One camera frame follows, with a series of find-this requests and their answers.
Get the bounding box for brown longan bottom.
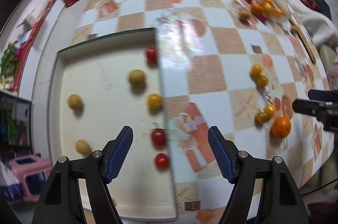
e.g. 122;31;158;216
75;139;92;156

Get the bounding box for brown longan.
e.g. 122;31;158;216
68;93;83;110
75;139;92;156
238;9;250;21

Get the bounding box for red tomato with stem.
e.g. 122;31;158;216
151;123;167;147

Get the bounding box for yellow tomato mid table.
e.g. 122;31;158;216
147;93;162;110

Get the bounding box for brown longan edge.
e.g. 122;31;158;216
128;70;146;87

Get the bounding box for dark yellow tomato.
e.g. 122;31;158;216
255;111;268;124

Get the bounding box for pink fuzzy garment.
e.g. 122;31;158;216
331;55;338;78

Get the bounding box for large orange near gripper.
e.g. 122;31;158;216
271;116;291;138

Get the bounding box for green sofa cushion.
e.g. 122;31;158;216
320;44;337;194

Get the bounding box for pink plastic stool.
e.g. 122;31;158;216
9;154;52;202

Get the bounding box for yellow tomato lower pair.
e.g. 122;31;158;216
256;75;269;88

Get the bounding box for yellow tomato pair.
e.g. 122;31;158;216
256;75;269;88
250;64;262;78

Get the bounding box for white blue plastic bag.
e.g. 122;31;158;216
0;162;23;202

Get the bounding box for yellow tomato upper pair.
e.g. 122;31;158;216
250;64;262;78

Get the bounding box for longan beside spatula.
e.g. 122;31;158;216
290;25;298;34

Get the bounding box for dark shelf cabinet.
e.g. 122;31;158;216
0;90;33;162

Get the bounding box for red black cloth on quilt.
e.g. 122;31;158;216
300;0;332;20

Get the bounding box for red cherry tomato by orange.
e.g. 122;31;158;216
259;14;267;23

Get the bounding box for shallow white tray box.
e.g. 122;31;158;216
48;28;178;222

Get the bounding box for oranges in bowl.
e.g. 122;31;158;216
261;0;284;18

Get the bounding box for clear glass fruit bowl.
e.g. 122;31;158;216
256;0;290;22

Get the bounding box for orange beside glass bowl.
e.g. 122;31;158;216
250;2;264;16

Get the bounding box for brown longan top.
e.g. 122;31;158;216
238;9;250;21

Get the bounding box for green potted plant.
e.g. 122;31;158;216
1;41;21;90

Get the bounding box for wooden spatula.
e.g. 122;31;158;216
288;15;316;64

